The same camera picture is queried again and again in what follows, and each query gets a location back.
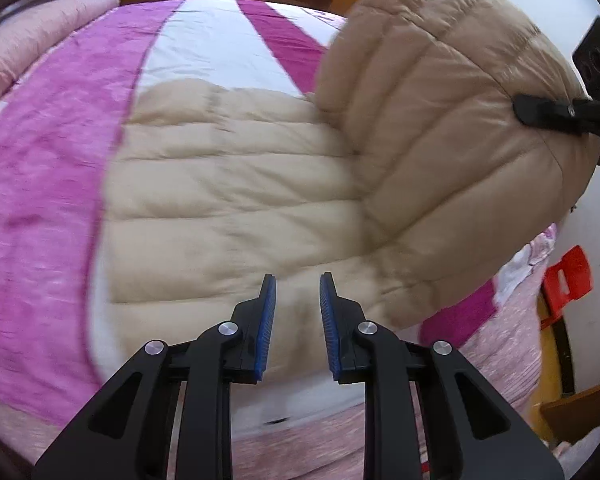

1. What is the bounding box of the beige quilted down jacket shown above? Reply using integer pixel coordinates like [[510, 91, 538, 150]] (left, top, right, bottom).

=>
[[104, 0, 600, 379]]

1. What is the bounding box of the brown wooden chair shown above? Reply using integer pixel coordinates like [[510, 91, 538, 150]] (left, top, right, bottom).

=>
[[540, 385, 600, 443]]

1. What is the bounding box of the magenta white floral bedspread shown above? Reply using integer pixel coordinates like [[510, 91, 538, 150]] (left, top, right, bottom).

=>
[[0, 0, 556, 479]]

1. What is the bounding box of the red plastic stool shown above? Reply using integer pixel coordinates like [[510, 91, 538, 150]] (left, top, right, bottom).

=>
[[541, 245, 593, 330]]

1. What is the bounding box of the pink checked rolled duvet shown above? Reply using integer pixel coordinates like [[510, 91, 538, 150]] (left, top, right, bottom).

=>
[[0, 0, 120, 99]]

